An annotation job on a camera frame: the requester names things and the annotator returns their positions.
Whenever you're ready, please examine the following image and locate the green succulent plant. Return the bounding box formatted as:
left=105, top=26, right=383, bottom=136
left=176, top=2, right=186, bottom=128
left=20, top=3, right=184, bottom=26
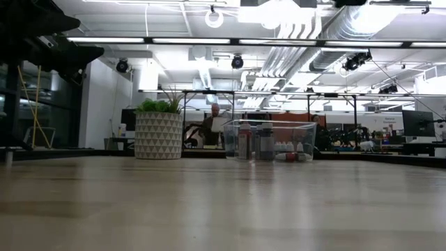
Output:
left=134, top=86, right=186, bottom=114

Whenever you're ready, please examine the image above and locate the black computer monitor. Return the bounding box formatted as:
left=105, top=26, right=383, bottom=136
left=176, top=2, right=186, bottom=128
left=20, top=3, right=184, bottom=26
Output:
left=121, top=108, right=137, bottom=132
left=401, top=109, right=436, bottom=137

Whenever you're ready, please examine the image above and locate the silver ventilation duct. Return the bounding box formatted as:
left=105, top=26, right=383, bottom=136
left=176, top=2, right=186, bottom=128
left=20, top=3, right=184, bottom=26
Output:
left=308, top=0, right=397, bottom=73

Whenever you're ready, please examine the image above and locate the white triangle-patterned planter pot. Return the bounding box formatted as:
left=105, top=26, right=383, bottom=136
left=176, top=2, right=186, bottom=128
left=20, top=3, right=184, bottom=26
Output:
left=134, top=111, right=184, bottom=160

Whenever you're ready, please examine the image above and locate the black office chair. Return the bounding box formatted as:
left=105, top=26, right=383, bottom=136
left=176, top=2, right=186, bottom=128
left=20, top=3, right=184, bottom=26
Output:
left=183, top=122, right=203, bottom=149

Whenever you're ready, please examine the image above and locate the black overhead frame bar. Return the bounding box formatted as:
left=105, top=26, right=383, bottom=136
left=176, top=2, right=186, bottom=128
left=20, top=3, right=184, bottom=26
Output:
left=66, top=36, right=446, bottom=49

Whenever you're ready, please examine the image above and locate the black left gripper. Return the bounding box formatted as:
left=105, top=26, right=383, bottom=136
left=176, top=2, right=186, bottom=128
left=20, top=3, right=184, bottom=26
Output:
left=0, top=0, right=105, bottom=85

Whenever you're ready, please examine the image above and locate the white LED light strip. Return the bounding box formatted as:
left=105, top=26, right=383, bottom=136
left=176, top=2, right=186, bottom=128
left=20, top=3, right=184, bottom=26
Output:
left=238, top=38, right=318, bottom=45
left=410, top=41, right=446, bottom=48
left=66, top=37, right=146, bottom=44
left=323, top=40, right=404, bottom=47
left=152, top=38, right=231, bottom=45

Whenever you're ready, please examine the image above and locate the thin black cable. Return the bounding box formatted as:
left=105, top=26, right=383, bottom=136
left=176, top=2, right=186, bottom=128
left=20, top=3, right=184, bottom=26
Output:
left=370, top=59, right=446, bottom=122

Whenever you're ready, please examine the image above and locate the white paper sheet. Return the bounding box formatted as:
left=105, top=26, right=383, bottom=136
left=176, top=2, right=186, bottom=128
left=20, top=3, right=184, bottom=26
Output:
left=210, top=116, right=228, bottom=133

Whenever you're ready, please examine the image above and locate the white ring lamp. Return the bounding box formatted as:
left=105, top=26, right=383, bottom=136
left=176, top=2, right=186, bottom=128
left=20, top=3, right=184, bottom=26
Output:
left=204, top=8, right=224, bottom=29

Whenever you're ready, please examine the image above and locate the small orange food coloring bottle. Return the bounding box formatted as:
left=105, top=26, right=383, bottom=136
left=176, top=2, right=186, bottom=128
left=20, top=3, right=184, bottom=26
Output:
left=274, top=152, right=298, bottom=162

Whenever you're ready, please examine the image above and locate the orange panel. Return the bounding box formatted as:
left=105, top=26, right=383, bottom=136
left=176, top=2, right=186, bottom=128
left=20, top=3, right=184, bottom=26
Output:
left=259, top=111, right=327, bottom=151

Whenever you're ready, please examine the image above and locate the black workstation frame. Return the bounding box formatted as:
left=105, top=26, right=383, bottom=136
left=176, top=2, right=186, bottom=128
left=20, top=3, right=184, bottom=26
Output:
left=138, top=89, right=446, bottom=154

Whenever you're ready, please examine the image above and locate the black track spotlight cluster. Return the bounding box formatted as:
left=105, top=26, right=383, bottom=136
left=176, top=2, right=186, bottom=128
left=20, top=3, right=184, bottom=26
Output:
left=343, top=50, right=373, bottom=72

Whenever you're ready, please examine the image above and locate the yellow extension cable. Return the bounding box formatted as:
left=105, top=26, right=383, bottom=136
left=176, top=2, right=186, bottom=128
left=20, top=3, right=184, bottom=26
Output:
left=16, top=64, right=53, bottom=150

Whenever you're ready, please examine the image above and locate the person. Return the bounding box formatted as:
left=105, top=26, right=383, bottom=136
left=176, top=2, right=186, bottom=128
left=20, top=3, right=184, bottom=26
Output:
left=311, top=114, right=328, bottom=151
left=201, top=102, right=228, bottom=147

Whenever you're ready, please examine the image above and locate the large purple food coloring bottle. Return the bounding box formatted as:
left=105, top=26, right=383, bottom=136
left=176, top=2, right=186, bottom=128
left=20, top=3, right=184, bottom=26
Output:
left=259, top=121, right=275, bottom=162

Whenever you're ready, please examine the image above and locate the clear plastic bin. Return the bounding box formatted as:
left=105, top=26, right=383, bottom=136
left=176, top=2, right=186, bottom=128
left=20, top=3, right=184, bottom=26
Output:
left=222, top=119, right=318, bottom=163

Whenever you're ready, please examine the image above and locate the large red food coloring bottle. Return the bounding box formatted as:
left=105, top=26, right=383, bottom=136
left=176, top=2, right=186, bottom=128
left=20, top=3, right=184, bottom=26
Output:
left=238, top=120, right=253, bottom=161

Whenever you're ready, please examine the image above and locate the grey chair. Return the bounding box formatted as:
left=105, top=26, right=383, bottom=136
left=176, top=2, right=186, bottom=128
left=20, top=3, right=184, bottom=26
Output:
left=23, top=126, right=56, bottom=150

